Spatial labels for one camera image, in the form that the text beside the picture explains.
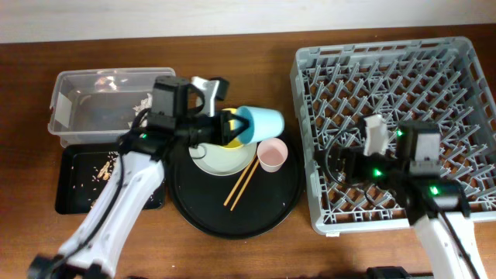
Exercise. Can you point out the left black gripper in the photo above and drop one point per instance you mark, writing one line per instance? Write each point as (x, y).
(223, 134)

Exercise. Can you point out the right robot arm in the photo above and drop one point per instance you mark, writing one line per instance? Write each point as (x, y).
(437, 208)

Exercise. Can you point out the food scraps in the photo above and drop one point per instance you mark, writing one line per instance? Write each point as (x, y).
(90, 173)

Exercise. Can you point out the wooden chopstick right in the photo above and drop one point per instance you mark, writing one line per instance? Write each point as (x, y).
(246, 181)

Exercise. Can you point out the yellow bowl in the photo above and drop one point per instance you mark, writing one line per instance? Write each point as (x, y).
(235, 143)

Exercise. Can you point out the wooden chopstick left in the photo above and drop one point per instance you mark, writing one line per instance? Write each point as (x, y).
(239, 181)

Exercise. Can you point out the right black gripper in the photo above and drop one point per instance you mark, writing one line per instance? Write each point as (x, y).
(355, 155)

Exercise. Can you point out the grey round plate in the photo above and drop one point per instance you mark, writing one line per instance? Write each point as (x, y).
(219, 161)

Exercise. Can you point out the black rectangular tray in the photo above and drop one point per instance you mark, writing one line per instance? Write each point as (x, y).
(65, 203)

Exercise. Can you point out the clear plastic waste bin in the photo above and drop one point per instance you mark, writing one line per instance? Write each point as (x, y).
(95, 106)

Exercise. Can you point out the grey dishwasher rack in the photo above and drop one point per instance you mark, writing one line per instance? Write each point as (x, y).
(439, 80)

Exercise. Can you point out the white tissue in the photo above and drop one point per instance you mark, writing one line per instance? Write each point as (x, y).
(144, 104)

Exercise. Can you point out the wooden chopstick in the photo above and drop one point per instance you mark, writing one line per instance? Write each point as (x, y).
(246, 181)
(239, 181)

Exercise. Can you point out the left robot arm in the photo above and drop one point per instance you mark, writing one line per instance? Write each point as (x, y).
(182, 113)

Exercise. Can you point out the pink plastic cup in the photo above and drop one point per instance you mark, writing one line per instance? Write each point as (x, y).
(272, 153)

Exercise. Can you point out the round black serving tray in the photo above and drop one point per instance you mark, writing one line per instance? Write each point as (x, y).
(267, 200)

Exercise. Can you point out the blue plastic cup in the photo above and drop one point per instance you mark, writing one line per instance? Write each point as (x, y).
(264, 124)

